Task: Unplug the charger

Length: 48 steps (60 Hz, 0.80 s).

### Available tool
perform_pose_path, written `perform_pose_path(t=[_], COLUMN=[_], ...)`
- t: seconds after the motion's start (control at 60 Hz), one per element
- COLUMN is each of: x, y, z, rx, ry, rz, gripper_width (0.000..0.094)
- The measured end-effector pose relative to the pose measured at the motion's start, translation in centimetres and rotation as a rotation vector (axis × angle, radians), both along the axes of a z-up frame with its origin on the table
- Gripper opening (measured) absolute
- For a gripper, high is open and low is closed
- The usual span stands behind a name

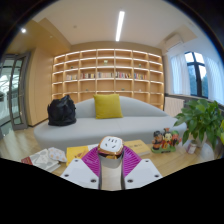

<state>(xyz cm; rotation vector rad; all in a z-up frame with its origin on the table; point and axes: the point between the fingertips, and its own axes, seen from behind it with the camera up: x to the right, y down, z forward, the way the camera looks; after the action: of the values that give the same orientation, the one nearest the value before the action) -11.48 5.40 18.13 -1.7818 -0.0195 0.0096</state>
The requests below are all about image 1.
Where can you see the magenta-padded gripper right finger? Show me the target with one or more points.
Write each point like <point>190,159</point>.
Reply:
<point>143,171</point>

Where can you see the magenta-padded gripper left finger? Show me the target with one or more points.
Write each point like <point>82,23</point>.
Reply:
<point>80,171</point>

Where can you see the white charger with orange band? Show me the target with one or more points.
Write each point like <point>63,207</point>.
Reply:
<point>111,146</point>

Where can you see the yellow book with orange print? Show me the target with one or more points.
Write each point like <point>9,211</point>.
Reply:
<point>76,154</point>

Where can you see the thick plain yellow book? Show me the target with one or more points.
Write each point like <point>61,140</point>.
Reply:
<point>138,146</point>

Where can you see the small patterned pouch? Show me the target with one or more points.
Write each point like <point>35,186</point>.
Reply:
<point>57,154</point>

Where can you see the colourful figurine group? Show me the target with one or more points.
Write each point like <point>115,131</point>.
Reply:
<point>165,141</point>

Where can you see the light grey sofa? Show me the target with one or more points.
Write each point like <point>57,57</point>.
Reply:
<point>100,130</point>

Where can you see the small white jar red label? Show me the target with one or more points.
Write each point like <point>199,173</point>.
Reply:
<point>192,147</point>

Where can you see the black bag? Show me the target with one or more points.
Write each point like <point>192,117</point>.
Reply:
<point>61,111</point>

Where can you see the yellow cushion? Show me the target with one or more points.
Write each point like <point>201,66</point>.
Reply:
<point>107,106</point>

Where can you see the white radiator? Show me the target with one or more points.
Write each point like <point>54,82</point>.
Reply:
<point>174,106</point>

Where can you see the green potted plant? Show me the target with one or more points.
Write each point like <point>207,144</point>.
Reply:
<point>201,121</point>

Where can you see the yellow-green chair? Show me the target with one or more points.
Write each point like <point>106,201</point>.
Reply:
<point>222,133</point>

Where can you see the grey framed glass door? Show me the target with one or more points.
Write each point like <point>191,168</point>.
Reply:
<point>15,93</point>

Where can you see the dark framed window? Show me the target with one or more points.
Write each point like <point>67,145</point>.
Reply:
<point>196,75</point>

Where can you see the long ceiling light strip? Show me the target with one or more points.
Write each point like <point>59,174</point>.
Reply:
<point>120,26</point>

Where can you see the round ceiling spotlight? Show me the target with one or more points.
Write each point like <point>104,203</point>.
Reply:
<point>23,30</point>

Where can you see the wooden wall shelf unit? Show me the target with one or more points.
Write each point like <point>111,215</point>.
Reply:
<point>106,85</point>

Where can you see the white wall air conditioner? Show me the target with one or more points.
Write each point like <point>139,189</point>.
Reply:
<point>173,41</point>

